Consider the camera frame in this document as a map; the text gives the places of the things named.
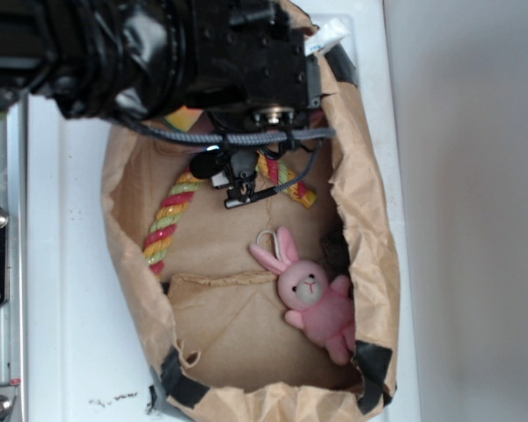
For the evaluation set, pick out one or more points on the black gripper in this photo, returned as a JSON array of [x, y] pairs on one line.
[[251, 65]]

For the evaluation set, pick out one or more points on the yellow green sponge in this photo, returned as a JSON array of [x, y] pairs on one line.
[[183, 119]]

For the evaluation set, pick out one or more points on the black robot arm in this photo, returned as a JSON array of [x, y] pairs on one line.
[[140, 60]]

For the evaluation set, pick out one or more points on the white paper label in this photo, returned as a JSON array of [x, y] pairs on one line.
[[327, 37]]

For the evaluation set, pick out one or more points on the dark brown rough lump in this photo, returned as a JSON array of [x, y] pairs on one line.
[[335, 250]]

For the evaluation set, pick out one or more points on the pink plush bunny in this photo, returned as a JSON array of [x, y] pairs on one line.
[[320, 308]]

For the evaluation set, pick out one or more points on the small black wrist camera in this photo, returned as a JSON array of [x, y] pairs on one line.
[[230, 169]]

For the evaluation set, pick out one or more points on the multicolour twisted rope toy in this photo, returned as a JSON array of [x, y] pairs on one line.
[[181, 194]]

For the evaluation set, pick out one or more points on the aluminium frame rail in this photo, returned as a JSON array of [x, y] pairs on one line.
[[13, 353]]

